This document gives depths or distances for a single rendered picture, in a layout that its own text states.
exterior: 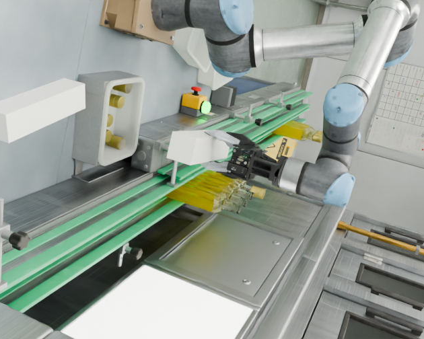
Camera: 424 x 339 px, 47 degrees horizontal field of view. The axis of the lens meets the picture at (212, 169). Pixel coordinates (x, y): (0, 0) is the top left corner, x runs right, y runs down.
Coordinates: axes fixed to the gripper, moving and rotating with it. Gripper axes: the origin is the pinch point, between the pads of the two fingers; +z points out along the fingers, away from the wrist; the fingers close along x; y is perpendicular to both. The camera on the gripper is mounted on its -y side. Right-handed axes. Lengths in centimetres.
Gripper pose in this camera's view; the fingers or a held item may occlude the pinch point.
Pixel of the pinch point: (206, 146)
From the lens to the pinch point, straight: 117.2
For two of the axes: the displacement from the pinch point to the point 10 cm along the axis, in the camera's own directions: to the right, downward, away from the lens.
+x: -2.4, 9.5, 1.9
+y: -3.7, 0.9, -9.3
